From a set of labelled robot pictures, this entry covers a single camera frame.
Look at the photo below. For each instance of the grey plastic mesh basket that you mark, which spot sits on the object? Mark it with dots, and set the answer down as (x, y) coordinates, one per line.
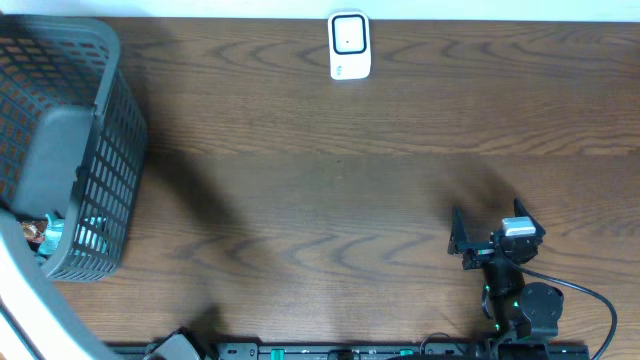
(73, 141)

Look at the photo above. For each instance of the teal snack packet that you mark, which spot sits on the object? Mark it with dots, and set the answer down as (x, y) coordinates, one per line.
(54, 230)

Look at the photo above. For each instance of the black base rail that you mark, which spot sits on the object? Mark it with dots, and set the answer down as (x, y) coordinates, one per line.
(183, 344)

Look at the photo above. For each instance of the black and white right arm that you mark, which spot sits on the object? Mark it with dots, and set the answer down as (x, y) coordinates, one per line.
(526, 315)

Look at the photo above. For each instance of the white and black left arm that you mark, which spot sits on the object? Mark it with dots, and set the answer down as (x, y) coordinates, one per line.
(42, 314)

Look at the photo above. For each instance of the white barcode scanner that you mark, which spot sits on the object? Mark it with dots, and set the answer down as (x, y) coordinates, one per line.
(350, 55)

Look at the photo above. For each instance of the orange brown candy bar wrapper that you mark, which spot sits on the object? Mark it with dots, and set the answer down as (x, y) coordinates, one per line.
(34, 231)

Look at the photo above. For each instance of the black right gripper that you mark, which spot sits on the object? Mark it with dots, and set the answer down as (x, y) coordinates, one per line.
(489, 247)

